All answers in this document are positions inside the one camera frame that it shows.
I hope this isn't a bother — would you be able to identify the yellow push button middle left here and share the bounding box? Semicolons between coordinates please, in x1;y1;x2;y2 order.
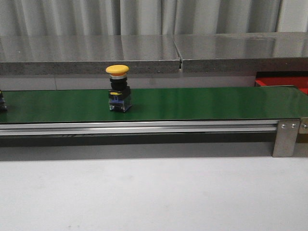
106;64;132;112

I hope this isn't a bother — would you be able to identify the grey curtain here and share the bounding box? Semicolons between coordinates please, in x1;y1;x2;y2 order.
0;0;282;36

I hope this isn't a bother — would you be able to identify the green conveyor belt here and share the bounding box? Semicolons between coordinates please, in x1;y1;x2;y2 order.
0;87;308;124

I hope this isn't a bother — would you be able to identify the red plastic tray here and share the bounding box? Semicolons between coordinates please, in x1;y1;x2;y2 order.
255;77;308;95

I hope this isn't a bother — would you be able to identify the steel conveyor support bracket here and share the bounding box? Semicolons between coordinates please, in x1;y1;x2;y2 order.
272;117;308;157

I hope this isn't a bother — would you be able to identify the push button at belt edge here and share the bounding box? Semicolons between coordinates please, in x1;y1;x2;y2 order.
0;91;7;112

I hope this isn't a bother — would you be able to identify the grey stone slab right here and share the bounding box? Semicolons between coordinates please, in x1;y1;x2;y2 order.
174;32;308;73

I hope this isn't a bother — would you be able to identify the grey stone slab left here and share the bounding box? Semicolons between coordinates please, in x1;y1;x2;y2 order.
0;35;180;75

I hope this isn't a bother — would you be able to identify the grey stone slab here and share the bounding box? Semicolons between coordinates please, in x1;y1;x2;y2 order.
174;32;308;73
0;35;180;75

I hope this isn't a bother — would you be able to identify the aluminium conveyor frame rail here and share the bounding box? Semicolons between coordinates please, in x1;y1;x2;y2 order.
0;120;278;137

